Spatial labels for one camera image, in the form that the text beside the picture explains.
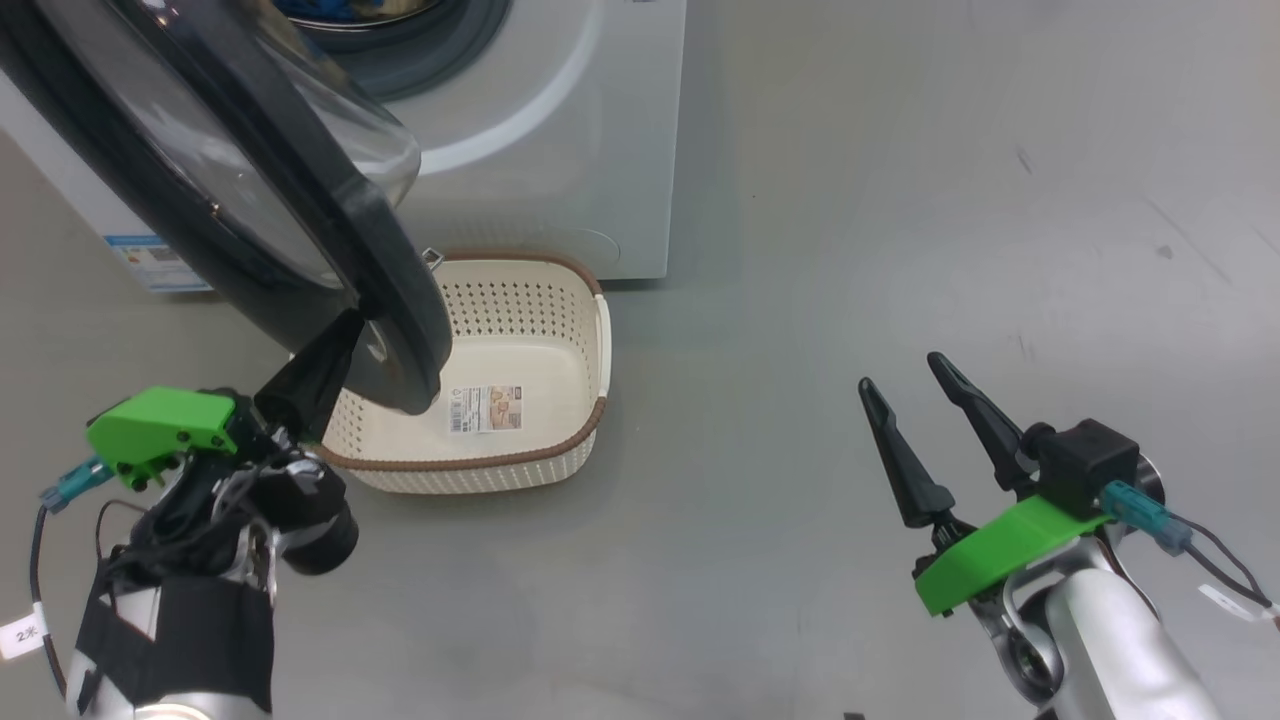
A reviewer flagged white cable tag with writing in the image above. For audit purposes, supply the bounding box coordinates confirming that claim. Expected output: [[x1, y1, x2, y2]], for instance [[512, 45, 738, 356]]
[[0, 615, 49, 661]]

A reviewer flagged round white filter cover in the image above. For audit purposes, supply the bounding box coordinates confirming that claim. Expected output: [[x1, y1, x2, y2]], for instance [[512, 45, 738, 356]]
[[540, 226, 623, 267]]

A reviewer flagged blue garment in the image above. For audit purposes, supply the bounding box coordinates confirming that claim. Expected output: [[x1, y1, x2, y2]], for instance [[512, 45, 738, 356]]
[[272, 0, 387, 24]]

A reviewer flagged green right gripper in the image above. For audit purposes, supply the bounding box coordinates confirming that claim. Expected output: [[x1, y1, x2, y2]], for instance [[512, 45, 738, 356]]
[[858, 351, 1113, 618]]

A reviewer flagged cream perforated basket brown rim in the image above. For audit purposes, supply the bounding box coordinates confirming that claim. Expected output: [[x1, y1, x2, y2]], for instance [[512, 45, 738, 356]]
[[290, 250, 613, 496]]

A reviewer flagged white front-load washing machine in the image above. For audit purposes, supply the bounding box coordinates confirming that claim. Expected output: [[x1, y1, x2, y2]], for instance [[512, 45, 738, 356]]
[[0, 0, 689, 293]]

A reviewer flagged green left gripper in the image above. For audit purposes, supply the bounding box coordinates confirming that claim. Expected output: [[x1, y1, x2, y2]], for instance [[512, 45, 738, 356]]
[[85, 308, 367, 491]]

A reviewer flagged blue energy label sticker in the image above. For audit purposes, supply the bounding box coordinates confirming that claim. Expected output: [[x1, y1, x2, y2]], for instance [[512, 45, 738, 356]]
[[103, 235, 213, 293]]

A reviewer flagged black round glass washer door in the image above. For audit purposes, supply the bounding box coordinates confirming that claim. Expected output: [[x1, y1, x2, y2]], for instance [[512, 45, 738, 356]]
[[0, 0, 454, 417]]

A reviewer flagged product sticker inside basket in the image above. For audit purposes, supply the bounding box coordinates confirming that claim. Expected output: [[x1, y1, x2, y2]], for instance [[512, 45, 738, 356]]
[[447, 385, 523, 434]]

